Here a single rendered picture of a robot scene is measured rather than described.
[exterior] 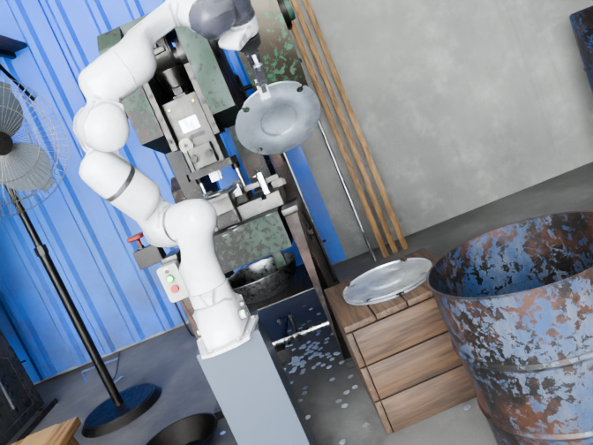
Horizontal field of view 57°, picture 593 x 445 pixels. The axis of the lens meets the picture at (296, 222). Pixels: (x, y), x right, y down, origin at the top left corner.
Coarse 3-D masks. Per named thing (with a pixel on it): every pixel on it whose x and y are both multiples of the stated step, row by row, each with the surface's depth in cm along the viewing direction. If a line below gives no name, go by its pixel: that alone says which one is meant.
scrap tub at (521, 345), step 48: (480, 240) 138; (528, 240) 136; (576, 240) 129; (432, 288) 117; (480, 288) 138; (528, 288) 139; (576, 288) 98; (480, 336) 108; (528, 336) 102; (576, 336) 100; (480, 384) 116; (528, 384) 106; (576, 384) 102; (528, 432) 111; (576, 432) 105
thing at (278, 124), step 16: (256, 96) 169; (272, 96) 171; (288, 96) 173; (304, 96) 175; (240, 112) 171; (256, 112) 173; (272, 112) 176; (288, 112) 178; (304, 112) 180; (240, 128) 176; (256, 128) 178; (272, 128) 181; (288, 128) 184; (304, 128) 185; (256, 144) 183; (272, 144) 186; (288, 144) 188
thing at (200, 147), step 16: (176, 96) 215; (192, 96) 211; (176, 112) 212; (192, 112) 212; (176, 128) 213; (192, 128) 213; (208, 128) 213; (192, 144) 213; (208, 144) 211; (192, 160) 211; (208, 160) 212
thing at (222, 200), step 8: (216, 192) 210; (224, 192) 200; (232, 192) 214; (208, 200) 196; (216, 200) 208; (224, 200) 208; (232, 200) 209; (216, 208) 209; (224, 208) 209; (232, 208) 209; (224, 216) 209; (232, 216) 209; (240, 216) 210; (216, 224) 210; (224, 224) 210; (232, 224) 210
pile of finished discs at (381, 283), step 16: (368, 272) 185; (384, 272) 179; (400, 272) 171; (416, 272) 167; (352, 288) 176; (368, 288) 170; (384, 288) 165; (400, 288) 160; (352, 304) 165; (368, 304) 160
